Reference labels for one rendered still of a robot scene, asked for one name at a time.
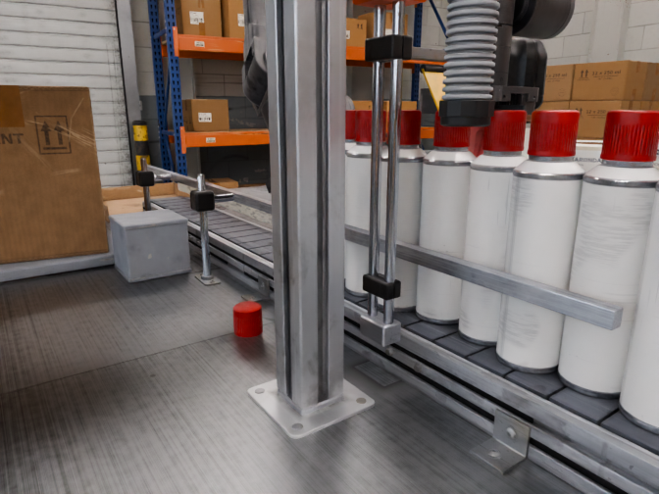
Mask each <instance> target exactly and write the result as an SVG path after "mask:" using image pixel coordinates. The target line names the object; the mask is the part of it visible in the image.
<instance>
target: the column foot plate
mask: <svg viewBox="0 0 659 494"><path fill-rule="evenodd" d="M247 394H248V396H249V397H250V398H251V399H252V400H253V401H254V402H255V403H256V404H257V405H258V406H259V407H260V408H261V409H262V410H263V411H264V412H265V413H266V414H267V415H268V416H269V417H270V418H271V419H272V420H273V421H274V422H275V423H276V424H277V425H278V426H279V427H280V428H281V429H282V430H283V431H284V432H285V433H286V434H287V435H288V436H289V437H290V438H293V439H298V438H301V437H304V436H306V435H309V434H311V433H313V432H316V431H318V430H320V429H323V428H325V427H327V426H330V425H332V424H334V423H337V422H339V421H342V420H345V419H348V418H350V417H352V416H355V415H357V414H359V413H362V412H364V411H366V410H369V409H370V408H372V407H373V406H374V405H375V401H374V400H373V399H372V398H371V397H369V396H368V395H366V394H365V393H364V392H362V391H361V390H359V389H358V388H356V387H355V386H354V385H352V384H351V383H349V382H348V381H347V380H345V379H344V378H343V393H342V394H343V400H341V401H338V402H336V403H333V404H331V405H328V406H326V407H323V408H321V409H319V410H317V411H314V412H312V413H309V414H307V415H304V416H302V415H300V414H299V413H298V412H297V411H296V410H295V409H293V408H292V407H291V406H290V405H289V404H288V403H287V402H286V401H285V400H284V399H282V398H281V397H280V396H279V395H278V387H277V380H276V379H275V380H272V381H269V382H266V383H263V384H260V385H257V386H254V387H251V388H249V389H248V391H247Z"/></svg>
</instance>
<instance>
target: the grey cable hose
mask: <svg viewBox="0 0 659 494"><path fill-rule="evenodd" d="M497 1H499V0H447V2H448V3H449V5H448V6H447V11H448V12H450V13H449V14H447V16H446V18H447V19H448V20H449V22H447V23H446V27H447V28H449V29H448V30H447V31H446V33H445V35H446V36H448V38H447V39H445V44H446V45H448V46H447V47H445V49H444V52H446V53H447V55H445V56H444V60H445V61H447V63H445V64H444V65H443V67H444V68H445V69H446V72H443V76H446V79H444V80H443V84H445V87H443V88H442V92H445V95H442V100H444V101H439V108H438V116H439V117H440V124H441V125H443V126H489V125H490V119H491V117H493V116H494V104H495V101H494V100H490V99H492V95H490V94H489V92H491V91H493V87H491V86H490V85H491V84H492V83H493V81H494V79H492V78H491V76H492V75H494V71H492V70H491V68H494V67H495V63H493V62H492V60H494V59H495V58H496V55H495V54H493V52H494V51H495V50H496V46H495V45H493V43H496V42H497V37H495V36H494V35H495V34H497V31H498V29H497V28H495V27H496V26H498V23H499V21H498V20H496V19H497V18H498V17H499V12H498V11H496V10H498V9H499V8H500V3H499V2H497Z"/></svg>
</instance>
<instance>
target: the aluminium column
mask: <svg viewBox="0 0 659 494"><path fill-rule="evenodd" d="M265 4H266V36H267V68H268V100H269V132H270V163H271V195H272V227H273V259H274V290H275V323H276V354H277V387H278V395H279V396H280V397H281V398H282V399H284V400H285V401H286V402H287V403H288V404H289V405H290V406H291V407H292V408H293V409H295V410H296V411H297V412H298V413H299V414H300V415H302V416H304V415H307V414H309V413H312V412H314V411H317V410H319V409H321V408H323V407H326V406H328V405H331V404H333V403H336V402H338V401H341V400H343V394H342V393H343V343H344V223H345V103H346V0H265Z"/></svg>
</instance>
